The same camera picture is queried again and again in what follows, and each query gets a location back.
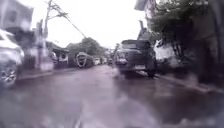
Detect small distant white vehicle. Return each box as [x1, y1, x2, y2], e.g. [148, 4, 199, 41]
[93, 57, 102, 66]

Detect dark pickup truck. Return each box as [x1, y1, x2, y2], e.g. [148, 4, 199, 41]
[113, 39, 158, 79]

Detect distant green tree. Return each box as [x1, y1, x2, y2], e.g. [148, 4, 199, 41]
[78, 36, 106, 58]

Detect wet grey asphalt road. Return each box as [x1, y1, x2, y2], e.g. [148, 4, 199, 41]
[0, 64, 224, 128]

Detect low building with roof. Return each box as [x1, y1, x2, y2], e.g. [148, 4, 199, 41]
[46, 41, 70, 69]

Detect utility pole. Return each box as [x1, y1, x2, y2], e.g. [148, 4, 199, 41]
[42, 0, 54, 41]

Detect concrete kerb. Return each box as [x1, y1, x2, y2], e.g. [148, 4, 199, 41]
[156, 73, 224, 96]

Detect tree with dark foliage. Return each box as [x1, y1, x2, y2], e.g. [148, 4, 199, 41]
[146, 0, 224, 68]

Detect white car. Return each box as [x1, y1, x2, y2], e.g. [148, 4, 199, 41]
[0, 29, 26, 88]

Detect grey building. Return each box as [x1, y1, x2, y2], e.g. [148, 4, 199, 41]
[0, 0, 36, 51]

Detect overhead wires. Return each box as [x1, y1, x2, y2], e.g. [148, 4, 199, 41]
[49, 0, 88, 40]

